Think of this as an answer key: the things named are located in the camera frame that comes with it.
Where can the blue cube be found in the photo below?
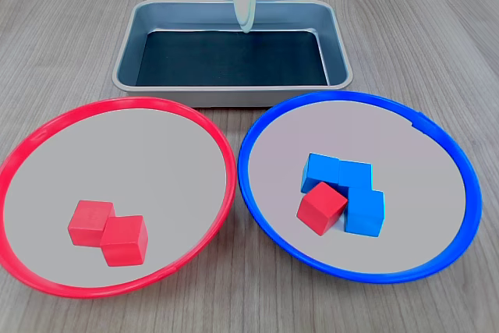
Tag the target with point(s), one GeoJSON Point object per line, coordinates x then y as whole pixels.
{"type": "Point", "coordinates": [364, 212]}
{"type": "Point", "coordinates": [319, 171]}
{"type": "Point", "coordinates": [355, 175]}

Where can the red-rimmed white plate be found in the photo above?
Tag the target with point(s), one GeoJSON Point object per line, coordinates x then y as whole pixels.
{"type": "Point", "coordinates": [117, 153]}

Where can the black mat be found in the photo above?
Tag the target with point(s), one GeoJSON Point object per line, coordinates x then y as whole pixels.
{"type": "Point", "coordinates": [234, 60]}

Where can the blue-rimmed white plate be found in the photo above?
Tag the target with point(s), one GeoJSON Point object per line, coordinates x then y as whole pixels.
{"type": "Point", "coordinates": [390, 153]}

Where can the steel tray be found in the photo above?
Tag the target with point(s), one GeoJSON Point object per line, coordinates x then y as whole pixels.
{"type": "Point", "coordinates": [128, 56]}

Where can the red cube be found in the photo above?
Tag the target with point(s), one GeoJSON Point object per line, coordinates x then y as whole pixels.
{"type": "Point", "coordinates": [321, 208]}
{"type": "Point", "coordinates": [87, 222]}
{"type": "Point", "coordinates": [124, 241]}

